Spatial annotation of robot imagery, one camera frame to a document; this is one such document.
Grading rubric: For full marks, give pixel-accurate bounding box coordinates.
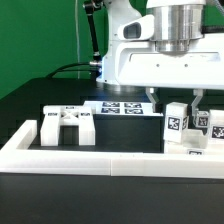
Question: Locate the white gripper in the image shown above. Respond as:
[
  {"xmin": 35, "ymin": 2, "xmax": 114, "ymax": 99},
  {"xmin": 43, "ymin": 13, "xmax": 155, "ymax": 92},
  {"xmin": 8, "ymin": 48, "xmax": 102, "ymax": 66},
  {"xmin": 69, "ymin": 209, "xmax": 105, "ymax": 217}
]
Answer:
[{"xmin": 114, "ymin": 34, "xmax": 224, "ymax": 117}]

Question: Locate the white chair seat part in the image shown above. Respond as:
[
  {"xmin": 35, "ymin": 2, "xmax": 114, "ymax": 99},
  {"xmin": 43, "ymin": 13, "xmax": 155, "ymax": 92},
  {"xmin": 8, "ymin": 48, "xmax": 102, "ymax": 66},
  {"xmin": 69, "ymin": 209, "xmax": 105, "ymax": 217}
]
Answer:
[{"xmin": 164, "ymin": 129, "xmax": 224, "ymax": 156}]

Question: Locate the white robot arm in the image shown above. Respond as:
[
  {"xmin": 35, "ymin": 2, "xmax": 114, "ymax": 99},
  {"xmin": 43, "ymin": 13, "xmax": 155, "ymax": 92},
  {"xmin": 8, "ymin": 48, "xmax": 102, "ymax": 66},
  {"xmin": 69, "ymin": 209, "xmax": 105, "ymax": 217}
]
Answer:
[{"xmin": 97, "ymin": 0, "xmax": 224, "ymax": 116}]

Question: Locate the white chair back part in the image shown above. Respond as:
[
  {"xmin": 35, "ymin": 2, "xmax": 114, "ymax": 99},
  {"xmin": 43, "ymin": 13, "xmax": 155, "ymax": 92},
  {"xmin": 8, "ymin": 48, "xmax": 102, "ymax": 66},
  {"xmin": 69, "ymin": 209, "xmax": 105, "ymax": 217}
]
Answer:
[{"xmin": 40, "ymin": 105, "xmax": 96, "ymax": 146}]

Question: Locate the white sheet with tags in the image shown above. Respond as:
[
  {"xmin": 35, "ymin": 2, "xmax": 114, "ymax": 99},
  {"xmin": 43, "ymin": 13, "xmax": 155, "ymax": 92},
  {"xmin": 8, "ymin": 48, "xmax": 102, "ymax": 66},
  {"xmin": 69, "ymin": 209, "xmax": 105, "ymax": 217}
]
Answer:
[{"xmin": 84, "ymin": 101, "xmax": 163, "ymax": 117}]

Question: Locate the small tagged white cube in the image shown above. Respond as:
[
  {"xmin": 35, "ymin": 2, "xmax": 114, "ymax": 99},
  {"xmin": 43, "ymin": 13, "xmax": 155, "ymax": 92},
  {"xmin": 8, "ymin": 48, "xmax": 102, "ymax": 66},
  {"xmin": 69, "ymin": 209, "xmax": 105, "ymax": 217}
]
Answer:
[{"xmin": 195, "ymin": 111, "xmax": 209, "ymax": 128}]

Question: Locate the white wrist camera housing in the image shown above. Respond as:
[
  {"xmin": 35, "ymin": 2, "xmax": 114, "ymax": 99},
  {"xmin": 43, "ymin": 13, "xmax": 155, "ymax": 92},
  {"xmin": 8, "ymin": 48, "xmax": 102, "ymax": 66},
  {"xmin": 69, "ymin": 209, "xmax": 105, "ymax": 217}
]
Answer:
[{"xmin": 117, "ymin": 14, "xmax": 154, "ymax": 41}]

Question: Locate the black cable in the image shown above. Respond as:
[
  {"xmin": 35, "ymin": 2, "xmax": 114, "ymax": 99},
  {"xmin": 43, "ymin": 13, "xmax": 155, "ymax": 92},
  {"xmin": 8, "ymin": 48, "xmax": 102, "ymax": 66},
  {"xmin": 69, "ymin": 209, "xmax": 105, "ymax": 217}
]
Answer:
[{"xmin": 45, "ymin": 61, "xmax": 101, "ymax": 80}]

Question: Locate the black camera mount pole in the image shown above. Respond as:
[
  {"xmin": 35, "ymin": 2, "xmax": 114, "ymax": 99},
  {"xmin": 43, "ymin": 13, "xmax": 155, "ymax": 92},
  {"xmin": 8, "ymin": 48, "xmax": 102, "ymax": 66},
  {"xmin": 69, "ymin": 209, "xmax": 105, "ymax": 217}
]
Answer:
[{"xmin": 83, "ymin": 0, "xmax": 102, "ymax": 68}]

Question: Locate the white U-shaped border frame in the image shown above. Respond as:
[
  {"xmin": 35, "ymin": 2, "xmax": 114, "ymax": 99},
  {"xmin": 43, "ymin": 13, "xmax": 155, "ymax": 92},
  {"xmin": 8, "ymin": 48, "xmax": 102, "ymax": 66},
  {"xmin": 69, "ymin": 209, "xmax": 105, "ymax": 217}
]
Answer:
[{"xmin": 0, "ymin": 120, "xmax": 224, "ymax": 179}]

